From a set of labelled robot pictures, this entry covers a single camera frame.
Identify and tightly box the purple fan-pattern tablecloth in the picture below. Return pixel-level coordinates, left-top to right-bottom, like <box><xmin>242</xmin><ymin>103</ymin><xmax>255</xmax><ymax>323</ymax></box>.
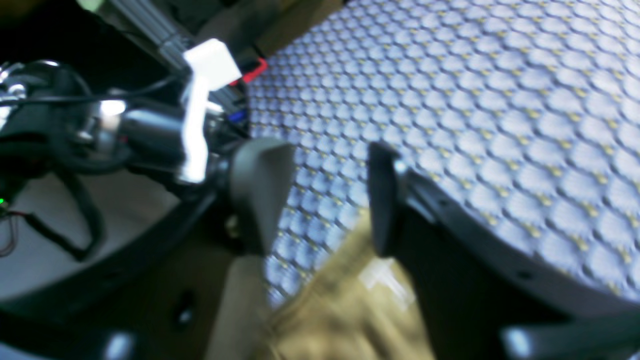
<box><xmin>249</xmin><ymin>0</ymin><xmax>640</xmax><ymax>306</ymax></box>

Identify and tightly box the camouflage T-shirt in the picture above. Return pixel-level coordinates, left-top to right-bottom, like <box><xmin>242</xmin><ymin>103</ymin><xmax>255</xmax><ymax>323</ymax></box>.
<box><xmin>250</xmin><ymin>208</ymin><xmax>437</xmax><ymax>360</ymax></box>

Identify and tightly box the red and black clamp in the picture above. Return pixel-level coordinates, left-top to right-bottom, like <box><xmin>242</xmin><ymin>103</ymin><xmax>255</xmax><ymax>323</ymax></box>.
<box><xmin>228</xmin><ymin>57</ymin><xmax>268</xmax><ymax>86</ymax></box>

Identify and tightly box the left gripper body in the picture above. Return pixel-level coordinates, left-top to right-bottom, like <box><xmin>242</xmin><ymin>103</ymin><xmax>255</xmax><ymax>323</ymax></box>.
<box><xmin>94</xmin><ymin>38</ymin><xmax>250</xmax><ymax>188</ymax></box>

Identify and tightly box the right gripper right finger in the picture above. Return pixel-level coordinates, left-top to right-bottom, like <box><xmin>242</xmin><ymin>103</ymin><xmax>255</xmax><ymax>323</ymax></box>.
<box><xmin>367</xmin><ymin>141</ymin><xmax>406</xmax><ymax>257</ymax></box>

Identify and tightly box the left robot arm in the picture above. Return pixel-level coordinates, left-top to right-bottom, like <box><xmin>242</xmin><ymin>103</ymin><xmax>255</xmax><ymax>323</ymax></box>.
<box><xmin>1</xmin><ymin>38</ymin><xmax>243</xmax><ymax>262</ymax></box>

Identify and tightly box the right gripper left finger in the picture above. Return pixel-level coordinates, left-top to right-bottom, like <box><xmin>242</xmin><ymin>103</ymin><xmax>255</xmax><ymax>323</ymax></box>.
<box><xmin>229</xmin><ymin>137</ymin><xmax>296</xmax><ymax>256</ymax></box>

